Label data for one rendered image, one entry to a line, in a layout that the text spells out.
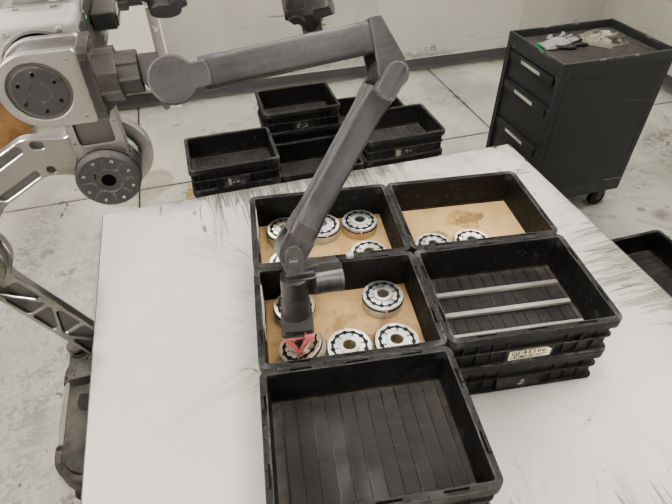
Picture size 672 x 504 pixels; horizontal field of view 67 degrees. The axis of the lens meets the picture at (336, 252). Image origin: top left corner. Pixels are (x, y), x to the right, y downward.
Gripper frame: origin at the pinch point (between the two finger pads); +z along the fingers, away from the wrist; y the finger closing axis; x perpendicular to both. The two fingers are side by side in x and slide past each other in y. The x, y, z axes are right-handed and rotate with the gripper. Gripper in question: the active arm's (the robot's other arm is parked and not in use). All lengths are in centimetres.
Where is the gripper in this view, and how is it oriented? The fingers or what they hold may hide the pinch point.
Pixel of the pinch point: (298, 341)
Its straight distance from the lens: 115.7
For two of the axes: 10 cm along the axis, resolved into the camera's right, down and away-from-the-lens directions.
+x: -9.9, 0.9, -1.1
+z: 0.0, 7.8, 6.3
